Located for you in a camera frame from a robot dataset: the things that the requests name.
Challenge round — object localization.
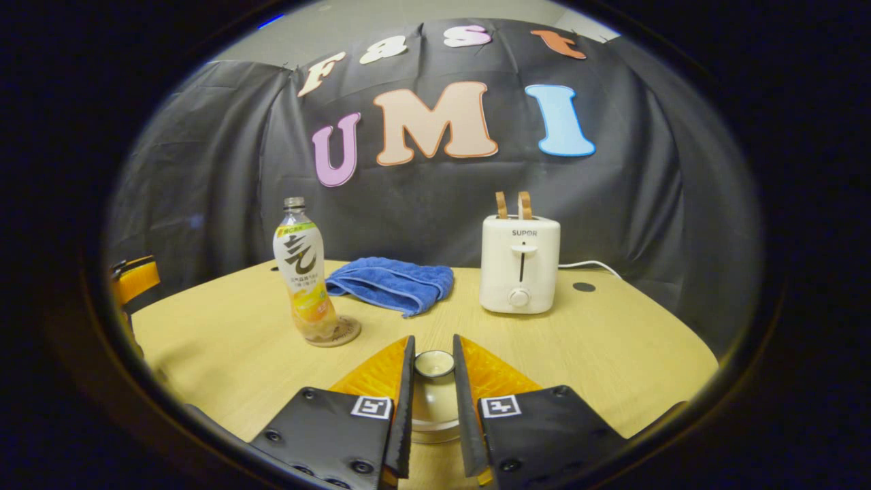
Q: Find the white toaster cable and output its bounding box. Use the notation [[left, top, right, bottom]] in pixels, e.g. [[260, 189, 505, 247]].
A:
[[558, 260, 624, 280]]

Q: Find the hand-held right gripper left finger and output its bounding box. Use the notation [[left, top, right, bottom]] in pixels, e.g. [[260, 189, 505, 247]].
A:
[[248, 335, 416, 490]]

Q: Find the clear water bottle orange label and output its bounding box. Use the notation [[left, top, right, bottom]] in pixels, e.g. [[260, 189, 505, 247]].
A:
[[273, 197, 340, 343]]

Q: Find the round cork coaster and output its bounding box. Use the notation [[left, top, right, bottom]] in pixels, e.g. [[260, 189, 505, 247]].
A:
[[304, 315, 362, 348]]

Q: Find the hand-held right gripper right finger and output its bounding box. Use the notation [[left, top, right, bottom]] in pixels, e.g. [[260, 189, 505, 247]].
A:
[[453, 333, 630, 488]]

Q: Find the white toaster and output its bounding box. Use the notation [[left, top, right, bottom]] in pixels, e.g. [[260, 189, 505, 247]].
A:
[[479, 214, 561, 314]]

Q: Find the cream teacup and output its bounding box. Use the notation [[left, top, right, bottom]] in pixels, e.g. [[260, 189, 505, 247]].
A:
[[411, 426, 462, 445]]

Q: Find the blue towel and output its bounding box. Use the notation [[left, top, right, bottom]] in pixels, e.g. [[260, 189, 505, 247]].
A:
[[325, 257, 455, 319]]

